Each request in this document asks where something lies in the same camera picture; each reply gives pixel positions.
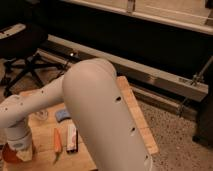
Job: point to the orange carrot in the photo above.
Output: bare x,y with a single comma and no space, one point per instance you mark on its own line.
57,144

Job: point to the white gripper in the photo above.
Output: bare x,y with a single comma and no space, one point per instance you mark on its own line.
23,147

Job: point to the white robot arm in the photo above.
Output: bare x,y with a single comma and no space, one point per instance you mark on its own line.
90,92

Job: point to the blue sponge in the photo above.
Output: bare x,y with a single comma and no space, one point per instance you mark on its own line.
62,115

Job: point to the orange ceramic bowl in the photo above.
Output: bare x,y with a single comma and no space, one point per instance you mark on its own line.
9,155

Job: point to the white wall ledge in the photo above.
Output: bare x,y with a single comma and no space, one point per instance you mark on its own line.
188,14

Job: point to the clear plastic bottle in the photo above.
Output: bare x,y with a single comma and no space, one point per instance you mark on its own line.
41,115

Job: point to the black office chair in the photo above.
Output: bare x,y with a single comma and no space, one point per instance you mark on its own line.
18,45

